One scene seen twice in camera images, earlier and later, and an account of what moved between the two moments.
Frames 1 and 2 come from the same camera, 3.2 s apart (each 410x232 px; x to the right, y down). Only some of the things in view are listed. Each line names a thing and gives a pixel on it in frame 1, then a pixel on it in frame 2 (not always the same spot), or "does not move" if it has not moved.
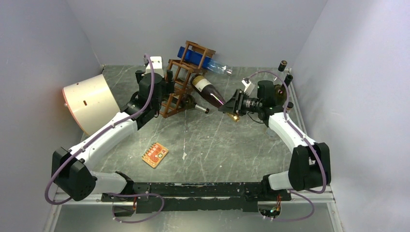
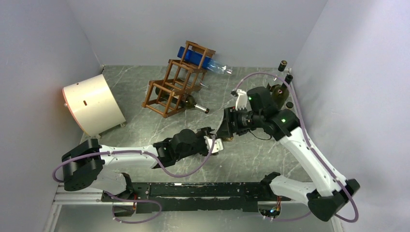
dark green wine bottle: x=281 y=92 does not move
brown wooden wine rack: x=195 y=60 does not move
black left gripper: x=168 y=86 to x=203 y=132
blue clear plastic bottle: x=195 y=59 does not move
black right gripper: x=235 y=104 to x=226 y=129
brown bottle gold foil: x=209 y=92 to x=228 y=138
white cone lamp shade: x=92 y=102 does not move
